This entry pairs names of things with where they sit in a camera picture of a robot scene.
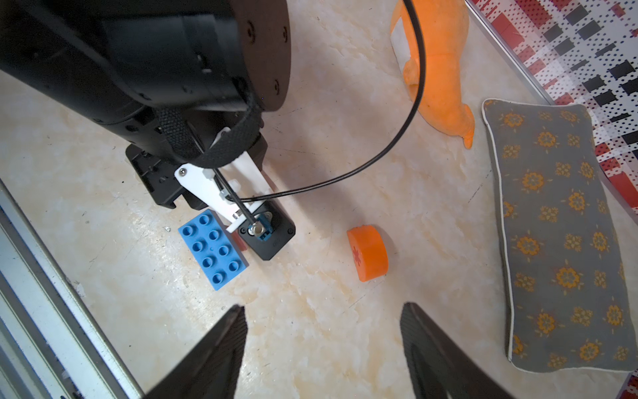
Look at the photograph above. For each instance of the grey patterned cushion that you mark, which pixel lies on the grey patterned cushion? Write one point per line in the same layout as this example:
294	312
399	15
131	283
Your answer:
567	300

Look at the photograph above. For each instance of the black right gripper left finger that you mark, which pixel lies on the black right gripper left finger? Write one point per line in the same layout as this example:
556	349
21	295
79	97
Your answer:
211	369

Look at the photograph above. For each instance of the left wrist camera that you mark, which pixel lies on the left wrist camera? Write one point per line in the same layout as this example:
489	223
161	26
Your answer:
233	193

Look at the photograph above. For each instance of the blue lego brick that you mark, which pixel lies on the blue lego brick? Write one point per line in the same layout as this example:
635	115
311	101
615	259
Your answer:
213	249

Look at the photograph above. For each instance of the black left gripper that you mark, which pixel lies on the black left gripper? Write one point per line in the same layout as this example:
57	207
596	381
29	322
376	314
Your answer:
162	140

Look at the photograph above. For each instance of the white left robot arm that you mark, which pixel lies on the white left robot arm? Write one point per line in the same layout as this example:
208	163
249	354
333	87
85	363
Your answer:
180	81

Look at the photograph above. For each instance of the red lego brick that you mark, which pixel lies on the red lego brick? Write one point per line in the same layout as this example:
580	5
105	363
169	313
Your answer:
239	243

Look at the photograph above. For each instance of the orange round lego piece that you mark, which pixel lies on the orange round lego piece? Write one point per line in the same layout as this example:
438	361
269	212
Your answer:
369	252

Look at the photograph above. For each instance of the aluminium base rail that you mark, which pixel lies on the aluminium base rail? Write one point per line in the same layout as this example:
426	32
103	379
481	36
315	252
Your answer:
51	347

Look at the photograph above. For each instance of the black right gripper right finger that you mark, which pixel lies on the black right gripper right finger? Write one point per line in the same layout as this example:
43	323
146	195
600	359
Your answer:
438	367

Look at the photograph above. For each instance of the orange plush toy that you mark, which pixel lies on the orange plush toy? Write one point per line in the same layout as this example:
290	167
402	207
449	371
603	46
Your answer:
445	27

